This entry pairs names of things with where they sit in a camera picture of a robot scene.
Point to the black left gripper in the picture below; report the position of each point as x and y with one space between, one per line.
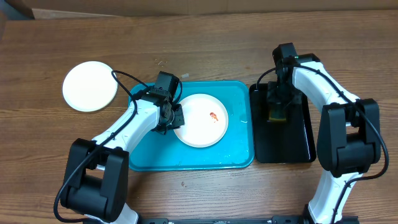
180 121

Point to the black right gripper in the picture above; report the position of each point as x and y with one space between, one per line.
280 101

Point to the orange green sponge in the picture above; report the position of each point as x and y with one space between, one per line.
277 115

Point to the white plate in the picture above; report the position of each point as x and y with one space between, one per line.
89 86
206 121

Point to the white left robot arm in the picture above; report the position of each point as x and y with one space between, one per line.
96 175

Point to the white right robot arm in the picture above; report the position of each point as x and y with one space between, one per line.
349 139

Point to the turquoise plastic tray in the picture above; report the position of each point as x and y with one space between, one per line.
158 152

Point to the black water tray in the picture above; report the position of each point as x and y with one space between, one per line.
283 141

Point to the small tape scrap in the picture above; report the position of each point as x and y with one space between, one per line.
185 75

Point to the brown cardboard backboard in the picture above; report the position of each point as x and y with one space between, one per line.
190 7

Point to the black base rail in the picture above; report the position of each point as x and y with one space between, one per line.
295 219

